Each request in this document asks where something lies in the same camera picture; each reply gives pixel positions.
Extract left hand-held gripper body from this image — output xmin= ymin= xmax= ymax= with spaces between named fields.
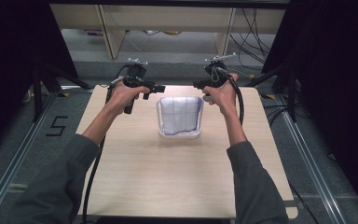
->
xmin=122 ymin=57 xmax=149 ymax=115

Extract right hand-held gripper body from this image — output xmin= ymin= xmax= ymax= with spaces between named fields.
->
xmin=202 ymin=51 xmax=238 ymax=90

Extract white cloth with purple edge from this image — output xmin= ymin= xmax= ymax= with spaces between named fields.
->
xmin=160 ymin=96 xmax=200 ymax=136

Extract person's right hand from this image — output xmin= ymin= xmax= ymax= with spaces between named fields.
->
xmin=201 ymin=72 xmax=241 ymax=115

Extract person's left hand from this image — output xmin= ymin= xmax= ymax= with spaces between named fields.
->
xmin=104 ymin=79 xmax=151 ymax=118

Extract beige wooden desk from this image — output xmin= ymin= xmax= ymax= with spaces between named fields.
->
xmin=49 ymin=3 xmax=287 ymax=62

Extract black metal stand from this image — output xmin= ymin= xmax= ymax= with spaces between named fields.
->
xmin=32 ymin=61 xmax=94 ymax=123
xmin=244 ymin=63 xmax=298 ymax=123

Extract black curtain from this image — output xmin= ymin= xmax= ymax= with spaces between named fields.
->
xmin=0 ymin=0 xmax=79 ymax=158
xmin=261 ymin=0 xmax=358 ymax=223

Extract white floor cable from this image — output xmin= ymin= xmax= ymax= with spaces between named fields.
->
xmin=227 ymin=66 xmax=254 ymax=78

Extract right hand-held gripper cable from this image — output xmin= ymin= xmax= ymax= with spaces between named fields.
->
xmin=215 ymin=65 xmax=246 ymax=126

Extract hand-held gripper cable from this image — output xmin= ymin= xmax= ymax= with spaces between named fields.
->
xmin=215 ymin=65 xmax=246 ymax=126
xmin=81 ymin=63 xmax=131 ymax=224

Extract bundle of black cables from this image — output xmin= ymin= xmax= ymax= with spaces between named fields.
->
xmin=228 ymin=8 xmax=273 ymax=70

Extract black floor cables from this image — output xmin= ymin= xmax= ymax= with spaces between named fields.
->
xmin=263 ymin=103 xmax=292 ymax=126

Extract left hand-held gripper cable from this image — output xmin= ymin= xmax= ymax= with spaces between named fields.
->
xmin=81 ymin=63 xmax=131 ymax=224

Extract aluminium floor rail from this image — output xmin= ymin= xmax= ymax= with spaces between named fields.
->
xmin=0 ymin=92 xmax=60 ymax=224
xmin=274 ymin=92 xmax=347 ymax=224

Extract thin black floor cable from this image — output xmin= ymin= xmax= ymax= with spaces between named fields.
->
xmin=288 ymin=183 xmax=321 ymax=224

